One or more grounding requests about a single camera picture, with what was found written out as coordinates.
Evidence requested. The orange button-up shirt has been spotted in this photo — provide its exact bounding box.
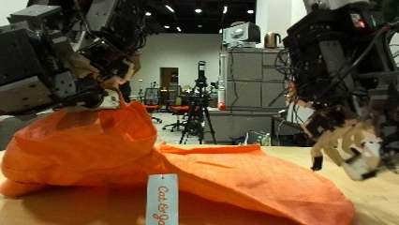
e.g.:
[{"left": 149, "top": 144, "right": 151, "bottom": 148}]
[{"left": 0, "top": 99, "right": 356, "bottom": 225}]

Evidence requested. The white paper clothing tag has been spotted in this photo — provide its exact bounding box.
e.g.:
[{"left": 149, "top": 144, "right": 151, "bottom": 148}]
[{"left": 145, "top": 173, "right": 179, "bottom": 225}]

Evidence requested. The copper kettle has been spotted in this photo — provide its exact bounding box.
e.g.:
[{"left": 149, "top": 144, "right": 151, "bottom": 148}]
[{"left": 263, "top": 31, "right": 283, "bottom": 50}]

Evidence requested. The dark side table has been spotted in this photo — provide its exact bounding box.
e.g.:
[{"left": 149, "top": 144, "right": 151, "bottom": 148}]
[{"left": 270, "top": 114, "right": 309, "bottom": 147}]

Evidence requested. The grey filing cabinet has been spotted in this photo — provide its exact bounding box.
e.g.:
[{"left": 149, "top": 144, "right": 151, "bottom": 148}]
[{"left": 218, "top": 47, "right": 291, "bottom": 112}]

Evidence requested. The grey sofa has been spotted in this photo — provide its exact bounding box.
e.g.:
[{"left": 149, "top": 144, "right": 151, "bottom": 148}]
[{"left": 0, "top": 114, "right": 30, "bottom": 152}]

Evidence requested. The grey boxy monitor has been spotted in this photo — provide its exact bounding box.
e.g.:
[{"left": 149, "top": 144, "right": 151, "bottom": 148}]
[{"left": 220, "top": 22, "right": 262, "bottom": 49}]

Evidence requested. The low grey counter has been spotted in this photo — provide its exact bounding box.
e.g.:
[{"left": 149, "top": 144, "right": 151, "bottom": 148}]
[{"left": 204, "top": 109, "right": 278, "bottom": 144}]

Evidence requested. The orange seat office chair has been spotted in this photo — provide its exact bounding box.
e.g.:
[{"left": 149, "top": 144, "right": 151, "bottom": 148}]
[
  {"left": 142, "top": 87, "right": 163, "bottom": 124},
  {"left": 161, "top": 104, "right": 190, "bottom": 132}
]

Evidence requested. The brown door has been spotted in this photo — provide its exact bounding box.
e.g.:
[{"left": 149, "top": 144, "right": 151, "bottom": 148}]
[{"left": 159, "top": 67, "right": 179, "bottom": 95}]

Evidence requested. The black camera tripod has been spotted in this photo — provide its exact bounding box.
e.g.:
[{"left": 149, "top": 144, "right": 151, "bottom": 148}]
[{"left": 179, "top": 60, "right": 216, "bottom": 145}]

